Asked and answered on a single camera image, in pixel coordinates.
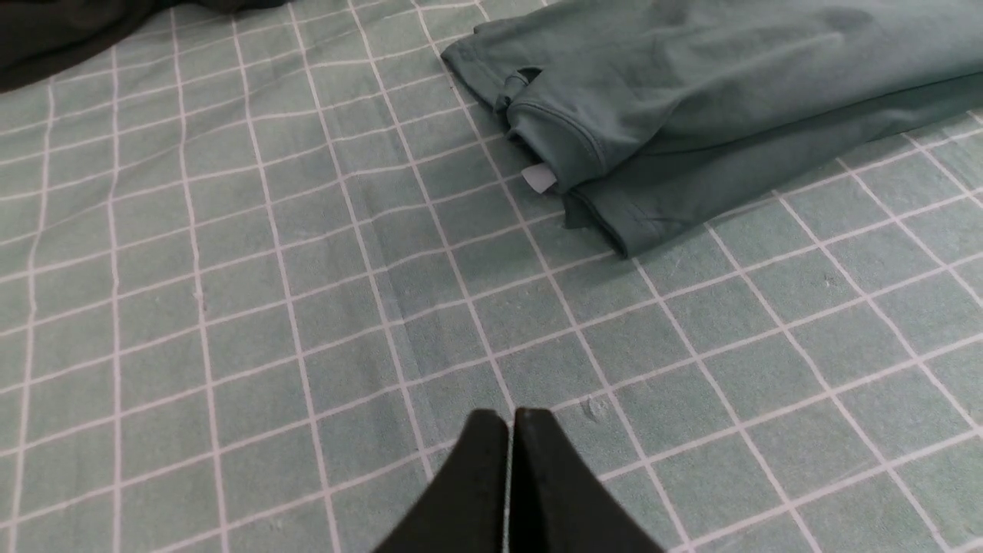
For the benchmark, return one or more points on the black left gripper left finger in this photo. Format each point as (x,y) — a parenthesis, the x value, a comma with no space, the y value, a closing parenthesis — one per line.
(463,508)

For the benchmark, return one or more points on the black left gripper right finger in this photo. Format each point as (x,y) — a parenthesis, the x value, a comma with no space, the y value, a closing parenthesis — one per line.
(556,504)

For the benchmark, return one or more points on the green long-sleeve top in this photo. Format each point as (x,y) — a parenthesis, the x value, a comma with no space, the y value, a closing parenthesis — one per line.
(654,117)

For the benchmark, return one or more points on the green checked tablecloth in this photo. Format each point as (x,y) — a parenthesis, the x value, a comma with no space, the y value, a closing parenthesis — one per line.
(256,272)

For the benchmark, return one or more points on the dark olive crumpled garment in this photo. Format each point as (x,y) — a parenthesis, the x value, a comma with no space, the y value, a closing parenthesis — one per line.
(39,39)

